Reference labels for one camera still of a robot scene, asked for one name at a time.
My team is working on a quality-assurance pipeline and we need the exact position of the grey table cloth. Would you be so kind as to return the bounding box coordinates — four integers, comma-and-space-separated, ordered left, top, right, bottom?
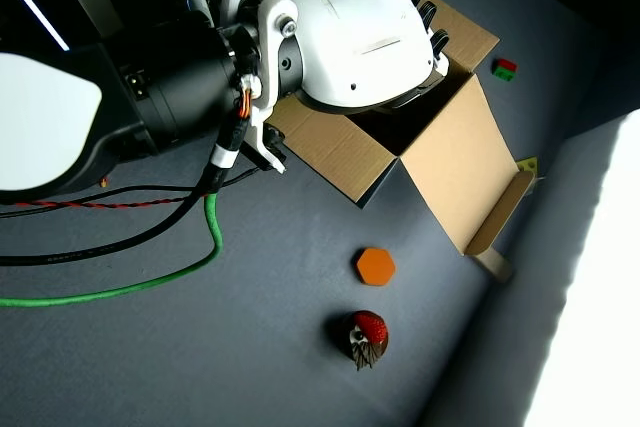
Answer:
0, 0, 640, 427

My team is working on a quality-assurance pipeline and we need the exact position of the red black twisted wire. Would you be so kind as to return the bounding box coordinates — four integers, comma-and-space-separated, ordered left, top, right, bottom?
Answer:
13, 198, 187, 212

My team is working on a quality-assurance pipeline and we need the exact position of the yellow perforated block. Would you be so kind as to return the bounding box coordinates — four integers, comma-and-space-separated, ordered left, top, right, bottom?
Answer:
514, 156, 540, 181

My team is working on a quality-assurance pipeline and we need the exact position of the open cardboard box globe print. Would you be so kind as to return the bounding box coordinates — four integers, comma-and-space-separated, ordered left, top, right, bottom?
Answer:
264, 0, 536, 256

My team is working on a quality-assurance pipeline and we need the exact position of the white light strip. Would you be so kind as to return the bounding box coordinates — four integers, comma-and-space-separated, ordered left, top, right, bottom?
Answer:
0, 0, 71, 52

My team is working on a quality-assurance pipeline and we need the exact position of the thick black cable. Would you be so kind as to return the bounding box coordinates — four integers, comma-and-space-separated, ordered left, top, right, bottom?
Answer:
0, 166, 236, 268

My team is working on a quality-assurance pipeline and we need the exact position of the green cable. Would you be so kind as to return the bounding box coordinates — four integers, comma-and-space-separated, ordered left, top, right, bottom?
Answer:
0, 191, 224, 308

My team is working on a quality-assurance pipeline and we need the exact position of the red and green block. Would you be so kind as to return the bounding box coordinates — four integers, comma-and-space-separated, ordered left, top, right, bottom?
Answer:
492, 57, 519, 82

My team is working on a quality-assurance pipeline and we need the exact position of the thin black cable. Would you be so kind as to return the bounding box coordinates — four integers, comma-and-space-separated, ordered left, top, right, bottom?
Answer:
0, 169, 262, 219

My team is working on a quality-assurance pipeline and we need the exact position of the strawberry chocolate cupcake toy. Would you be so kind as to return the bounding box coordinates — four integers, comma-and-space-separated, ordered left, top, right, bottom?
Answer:
342, 310, 390, 372

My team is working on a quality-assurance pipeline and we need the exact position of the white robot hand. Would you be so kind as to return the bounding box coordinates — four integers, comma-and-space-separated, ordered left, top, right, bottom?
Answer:
267, 0, 451, 116

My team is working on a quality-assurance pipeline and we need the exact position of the orange hexagon block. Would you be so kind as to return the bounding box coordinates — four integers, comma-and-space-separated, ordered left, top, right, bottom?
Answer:
355, 246, 397, 287

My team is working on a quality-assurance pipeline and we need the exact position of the beige wooden block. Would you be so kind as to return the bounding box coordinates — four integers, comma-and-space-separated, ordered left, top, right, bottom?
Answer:
472, 245, 514, 283

